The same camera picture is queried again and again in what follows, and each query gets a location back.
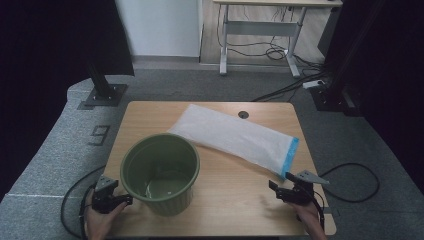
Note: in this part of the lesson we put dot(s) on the black metal stand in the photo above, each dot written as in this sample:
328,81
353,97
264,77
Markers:
103,95
330,100

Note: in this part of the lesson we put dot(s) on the person's left hand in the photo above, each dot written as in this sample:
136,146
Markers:
98,225

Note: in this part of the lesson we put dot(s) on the white power strip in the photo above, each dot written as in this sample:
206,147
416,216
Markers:
313,84

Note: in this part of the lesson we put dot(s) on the black curtain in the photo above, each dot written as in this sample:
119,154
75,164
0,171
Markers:
400,83
40,66

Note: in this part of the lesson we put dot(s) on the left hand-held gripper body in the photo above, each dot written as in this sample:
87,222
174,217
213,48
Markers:
104,196

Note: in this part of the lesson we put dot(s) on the black table grommet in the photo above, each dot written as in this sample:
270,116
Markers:
243,115

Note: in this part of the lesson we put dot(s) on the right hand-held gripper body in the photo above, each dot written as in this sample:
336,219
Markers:
298,194

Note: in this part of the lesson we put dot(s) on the grey tape piece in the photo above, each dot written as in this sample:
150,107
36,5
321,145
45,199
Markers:
328,210

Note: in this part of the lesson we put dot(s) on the person's right hand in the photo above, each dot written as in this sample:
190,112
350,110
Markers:
308,215

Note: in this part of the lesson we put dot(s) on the green plastic bin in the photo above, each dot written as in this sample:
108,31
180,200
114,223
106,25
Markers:
133,173

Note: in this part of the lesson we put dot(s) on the white trash bag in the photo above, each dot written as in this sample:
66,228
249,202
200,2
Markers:
233,140

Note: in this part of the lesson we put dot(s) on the white panel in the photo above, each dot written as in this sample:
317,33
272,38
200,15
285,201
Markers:
160,26

